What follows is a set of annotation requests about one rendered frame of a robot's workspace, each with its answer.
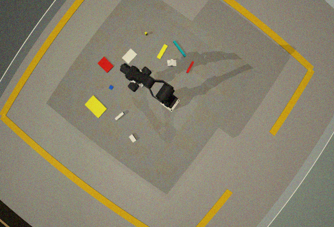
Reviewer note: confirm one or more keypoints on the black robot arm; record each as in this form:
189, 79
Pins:
165, 94

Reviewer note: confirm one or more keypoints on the red flat plate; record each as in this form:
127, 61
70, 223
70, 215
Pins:
105, 64

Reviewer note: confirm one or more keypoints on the white flat square plate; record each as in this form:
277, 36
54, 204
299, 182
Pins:
129, 56

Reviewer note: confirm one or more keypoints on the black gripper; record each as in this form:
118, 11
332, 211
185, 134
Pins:
134, 86

